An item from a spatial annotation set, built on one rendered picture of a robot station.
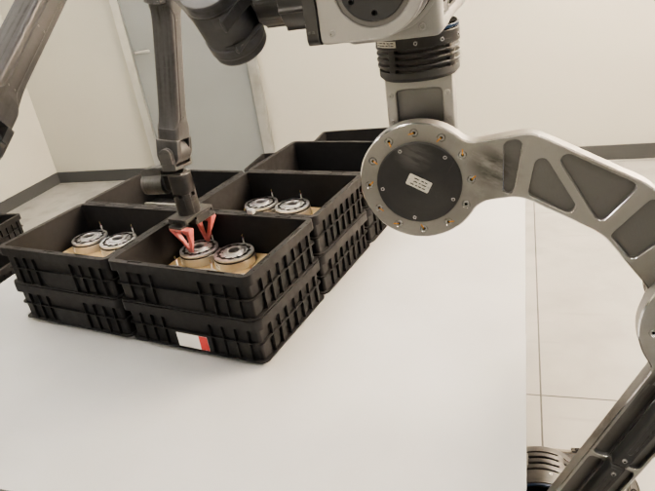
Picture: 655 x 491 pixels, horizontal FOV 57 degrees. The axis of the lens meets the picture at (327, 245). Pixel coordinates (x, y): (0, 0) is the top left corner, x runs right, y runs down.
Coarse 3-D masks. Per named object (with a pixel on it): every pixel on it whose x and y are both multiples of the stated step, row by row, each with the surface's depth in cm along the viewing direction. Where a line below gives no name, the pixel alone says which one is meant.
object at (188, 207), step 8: (192, 192) 149; (176, 200) 148; (184, 200) 147; (192, 200) 148; (184, 208) 148; (192, 208) 149; (200, 208) 151; (208, 208) 153; (176, 216) 150; (184, 216) 149; (192, 216) 148; (184, 224) 147
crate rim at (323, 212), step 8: (240, 176) 182; (336, 176) 171; (344, 176) 170; (352, 176) 169; (360, 176) 166; (224, 184) 177; (352, 184) 162; (360, 184) 166; (216, 192) 172; (344, 192) 158; (352, 192) 162; (200, 200) 168; (336, 200) 154; (344, 200) 159; (320, 208) 149; (328, 208) 151; (296, 216) 147; (304, 216) 146; (312, 216) 146; (320, 216) 147
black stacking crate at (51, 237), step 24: (72, 216) 177; (96, 216) 179; (120, 216) 174; (144, 216) 170; (168, 216) 165; (24, 240) 164; (48, 240) 170; (24, 264) 156; (48, 264) 153; (72, 288) 152; (96, 288) 148; (120, 288) 146
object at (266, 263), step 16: (304, 224) 142; (144, 240) 149; (288, 240) 135; (112, 256) 141; (272, 256) 129; (128, 272) 138; (144, 272) 135; (160, 272) 133; (176, 272) 130; (192, 272) 128; (208, 272) 127; (224, 272) 125; (256, 272) 125
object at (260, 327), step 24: (312, 288) 148; (144, 312) 142; (168, 312) 138; (192, 312) 134; (288, 312) 138; (144, 336) 148; (168, 336) 143; (216, 336) 135; (240, 336) 132; (264, 336) 131; (288, 336) 139; (264, 360) 132
